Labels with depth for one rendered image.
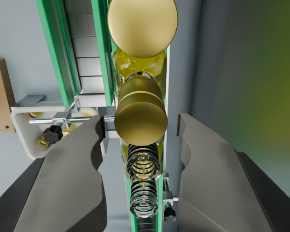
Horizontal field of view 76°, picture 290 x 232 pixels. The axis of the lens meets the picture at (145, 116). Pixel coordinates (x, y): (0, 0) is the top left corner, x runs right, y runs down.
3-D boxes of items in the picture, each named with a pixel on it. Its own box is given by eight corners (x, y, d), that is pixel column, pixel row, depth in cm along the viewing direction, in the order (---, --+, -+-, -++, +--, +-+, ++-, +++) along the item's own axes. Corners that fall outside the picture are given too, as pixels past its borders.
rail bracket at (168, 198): (182, 178, 55) (193, 223, 43) (159, 179, 55) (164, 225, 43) (182, 168, 53) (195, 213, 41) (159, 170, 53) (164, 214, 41)
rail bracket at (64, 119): (123, 108, 42) (118, 142, 31) (48, 111, 42) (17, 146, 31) (122, 95, 41) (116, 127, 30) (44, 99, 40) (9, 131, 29)
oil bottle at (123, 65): (153, 61, 38) (168, 112, 19) (125, 62, 37) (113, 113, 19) (153, 31, 35) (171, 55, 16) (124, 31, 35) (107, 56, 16)
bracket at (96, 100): (118, 96, 48) (115, 109, 42) (81, 97, 48) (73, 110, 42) (117, 83, 46) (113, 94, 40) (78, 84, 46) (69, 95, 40)
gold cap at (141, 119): (161, 115, 16) (168, 147, 13) (120, 116, 16) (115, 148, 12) (162, 75, 15) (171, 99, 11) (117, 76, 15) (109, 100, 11)
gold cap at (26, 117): (39, 118, 51) (46, 111, 55) (28, 109, 49) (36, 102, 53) (31, 125, 52) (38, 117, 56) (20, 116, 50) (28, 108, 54)
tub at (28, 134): (109, 141, 62) (105, 159, 55) (42, 143, 62) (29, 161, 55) (102, 92, 54) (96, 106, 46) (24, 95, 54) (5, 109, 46)
